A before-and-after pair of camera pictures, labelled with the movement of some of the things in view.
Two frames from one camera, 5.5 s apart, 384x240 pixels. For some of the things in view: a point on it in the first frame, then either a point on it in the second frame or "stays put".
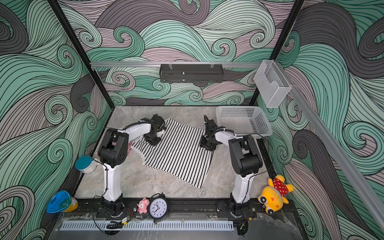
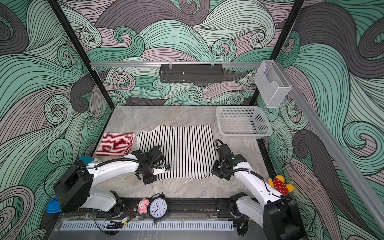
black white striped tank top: [179, 155] stays put
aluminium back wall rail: [175, 64] stays put
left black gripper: [153, 143] → [149, 180]
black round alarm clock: [158, 207] stays put
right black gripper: [202, 145] → [214, 170]
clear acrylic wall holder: [271, 84] stays put
